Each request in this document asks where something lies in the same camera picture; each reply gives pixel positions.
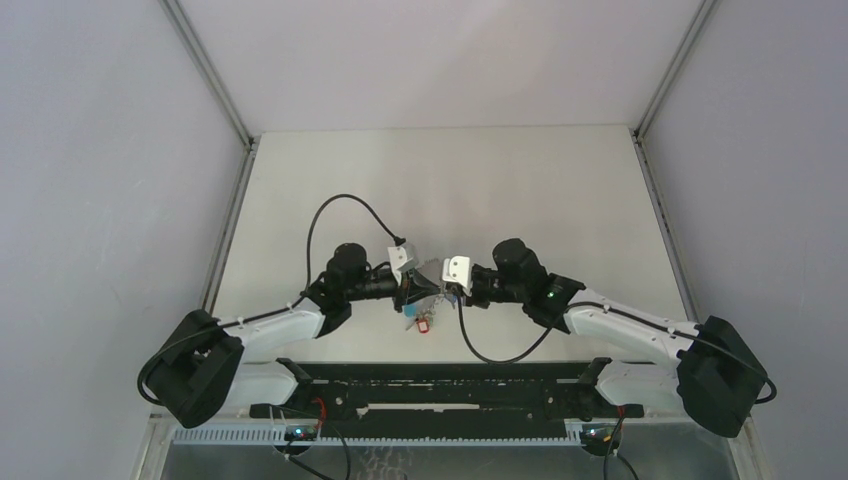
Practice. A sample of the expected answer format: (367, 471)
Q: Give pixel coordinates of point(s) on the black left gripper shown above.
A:
(414, 287)

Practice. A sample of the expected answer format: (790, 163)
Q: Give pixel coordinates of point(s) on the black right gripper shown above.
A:
(472, 299)

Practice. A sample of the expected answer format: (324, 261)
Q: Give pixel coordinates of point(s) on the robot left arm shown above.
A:
(208, 364)

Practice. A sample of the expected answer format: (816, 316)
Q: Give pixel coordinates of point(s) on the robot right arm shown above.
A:
(705, 370)

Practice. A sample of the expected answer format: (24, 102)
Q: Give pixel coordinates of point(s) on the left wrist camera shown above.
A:
(403, 258)

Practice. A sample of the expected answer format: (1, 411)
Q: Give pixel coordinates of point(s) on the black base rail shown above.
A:
(475, 399)

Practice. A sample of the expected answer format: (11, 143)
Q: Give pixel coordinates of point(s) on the white slotted cable duct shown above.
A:
(266, 435)

